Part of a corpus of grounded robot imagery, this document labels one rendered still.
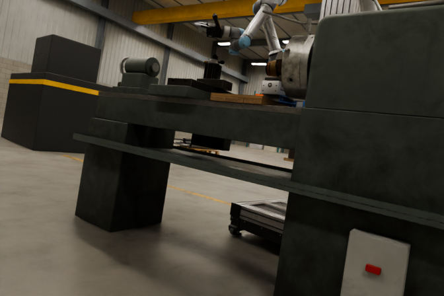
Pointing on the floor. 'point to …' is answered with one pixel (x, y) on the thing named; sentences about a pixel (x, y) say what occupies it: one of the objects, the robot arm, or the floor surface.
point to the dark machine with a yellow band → (54, 96)
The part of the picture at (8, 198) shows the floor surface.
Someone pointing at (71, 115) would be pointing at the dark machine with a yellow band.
